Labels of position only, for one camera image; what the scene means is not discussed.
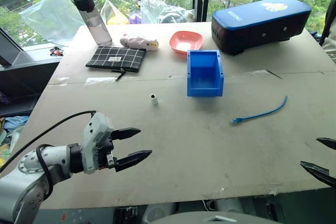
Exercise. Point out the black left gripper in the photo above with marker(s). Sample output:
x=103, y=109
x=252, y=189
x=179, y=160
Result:
x=105, y=153

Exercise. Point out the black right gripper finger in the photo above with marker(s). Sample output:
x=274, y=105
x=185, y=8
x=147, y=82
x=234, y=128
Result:
x=319, y=171
x=328, y=142

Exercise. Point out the grey rounded robot base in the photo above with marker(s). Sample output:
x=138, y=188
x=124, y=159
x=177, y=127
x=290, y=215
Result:
x=210, y=214

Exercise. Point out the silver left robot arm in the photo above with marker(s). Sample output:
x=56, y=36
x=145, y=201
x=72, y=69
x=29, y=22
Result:
x=23, y=182

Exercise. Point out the small white adapter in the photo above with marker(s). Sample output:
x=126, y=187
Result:
x=154, y=99

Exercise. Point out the black grid pattern pouch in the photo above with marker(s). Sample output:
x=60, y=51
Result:
x=116, y=58

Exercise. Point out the pink plush toy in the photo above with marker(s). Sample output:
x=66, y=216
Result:
x=139, y=42

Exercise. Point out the blue plastic storage bin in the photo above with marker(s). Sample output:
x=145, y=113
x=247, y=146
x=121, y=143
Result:
x=204, y=74

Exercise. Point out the pink plastic bowl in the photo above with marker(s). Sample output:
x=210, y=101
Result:
x=186, y=41

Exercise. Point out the small red and black toy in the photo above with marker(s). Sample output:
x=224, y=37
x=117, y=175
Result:
x=55, y=50

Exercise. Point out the black chair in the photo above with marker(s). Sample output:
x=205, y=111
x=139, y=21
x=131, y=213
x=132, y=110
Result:
x=326, y=19

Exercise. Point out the clear water bottle black lid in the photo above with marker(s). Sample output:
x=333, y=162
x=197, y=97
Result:
x=93, y=22

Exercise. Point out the dark side cabinet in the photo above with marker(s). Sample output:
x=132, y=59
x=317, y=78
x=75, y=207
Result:
x=18, y=77

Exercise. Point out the clear bag with yellow item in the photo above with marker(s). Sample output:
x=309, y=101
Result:
x=113, y=14

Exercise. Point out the blue and black boxing pad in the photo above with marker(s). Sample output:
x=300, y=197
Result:
x=260, y=24

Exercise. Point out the clear plastic bag with clutter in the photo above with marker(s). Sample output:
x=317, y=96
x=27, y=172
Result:
x=162, y=11

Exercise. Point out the light blue plastic bag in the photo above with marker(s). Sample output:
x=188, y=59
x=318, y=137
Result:
x=52, y=16

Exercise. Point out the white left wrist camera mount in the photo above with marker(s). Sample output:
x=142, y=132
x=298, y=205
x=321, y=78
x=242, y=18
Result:
x=93, y=142

